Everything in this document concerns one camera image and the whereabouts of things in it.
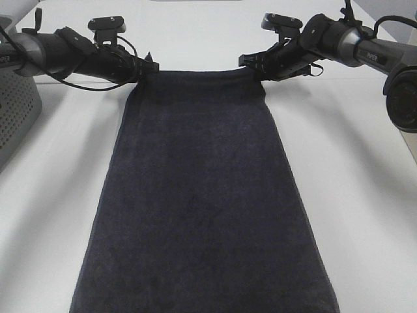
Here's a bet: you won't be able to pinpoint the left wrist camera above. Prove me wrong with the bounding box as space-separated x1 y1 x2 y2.
87 16 126 46

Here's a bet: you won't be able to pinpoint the dark grey towel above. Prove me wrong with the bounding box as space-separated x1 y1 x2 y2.
70 68 339 312

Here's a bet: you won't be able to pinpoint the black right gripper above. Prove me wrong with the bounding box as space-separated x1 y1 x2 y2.
238 39 321 82

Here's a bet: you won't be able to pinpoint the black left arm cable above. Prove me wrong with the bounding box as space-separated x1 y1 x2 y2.
48 34 139 92

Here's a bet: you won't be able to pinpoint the grey perforated laundry basket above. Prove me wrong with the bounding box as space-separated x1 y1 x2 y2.
0 14 43 172

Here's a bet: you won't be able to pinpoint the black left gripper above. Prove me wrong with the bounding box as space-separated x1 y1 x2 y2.
78 45 160 83

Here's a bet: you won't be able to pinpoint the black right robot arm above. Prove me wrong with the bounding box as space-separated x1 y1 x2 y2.
238 8 416 133

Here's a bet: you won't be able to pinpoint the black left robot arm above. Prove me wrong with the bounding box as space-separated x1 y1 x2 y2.
1 27 159 84

